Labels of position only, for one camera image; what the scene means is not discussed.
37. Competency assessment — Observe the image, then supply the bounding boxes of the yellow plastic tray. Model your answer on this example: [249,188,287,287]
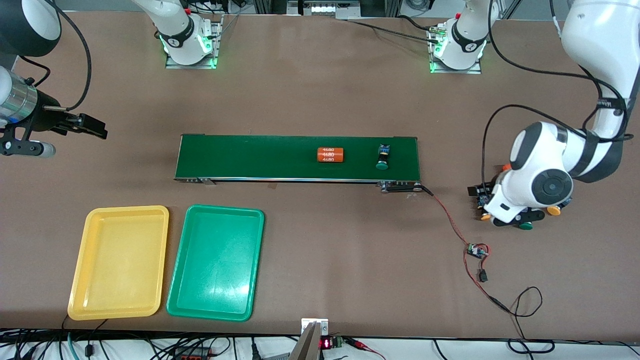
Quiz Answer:
[67,205,170,321]

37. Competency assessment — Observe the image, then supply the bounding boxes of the green conveyor belt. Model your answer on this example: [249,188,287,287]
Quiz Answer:
[173,134,423,193]

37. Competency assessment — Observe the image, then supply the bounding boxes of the green plastic tray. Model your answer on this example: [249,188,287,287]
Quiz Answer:
[166,204,265,322]

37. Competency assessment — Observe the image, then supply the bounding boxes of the red clip leads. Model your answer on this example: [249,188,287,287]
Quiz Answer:
[345,337,387,360]

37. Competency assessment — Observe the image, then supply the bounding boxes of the grey lit control box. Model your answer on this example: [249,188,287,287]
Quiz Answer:
[287,0,362,18]

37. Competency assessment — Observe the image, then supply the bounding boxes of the black power strip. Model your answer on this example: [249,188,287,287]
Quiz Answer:
[172,346,211,360]

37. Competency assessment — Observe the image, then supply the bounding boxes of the red black twisted wire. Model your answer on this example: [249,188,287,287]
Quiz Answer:
[420,185,512,315]

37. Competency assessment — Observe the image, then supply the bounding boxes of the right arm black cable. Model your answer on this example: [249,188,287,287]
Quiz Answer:
[50,0,93,112]

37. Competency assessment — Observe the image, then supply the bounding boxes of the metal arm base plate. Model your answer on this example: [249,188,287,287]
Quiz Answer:
[429,25,483,75]
[165,15,223,69]

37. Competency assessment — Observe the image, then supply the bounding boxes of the black looped cable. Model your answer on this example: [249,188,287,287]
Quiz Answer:
[500,286,556,355]

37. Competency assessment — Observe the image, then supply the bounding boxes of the black base cable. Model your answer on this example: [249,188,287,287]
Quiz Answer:
[345,15,442,45]

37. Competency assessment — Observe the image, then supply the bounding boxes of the silver camera mount bracket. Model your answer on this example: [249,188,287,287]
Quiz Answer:
[290,318,329,360]

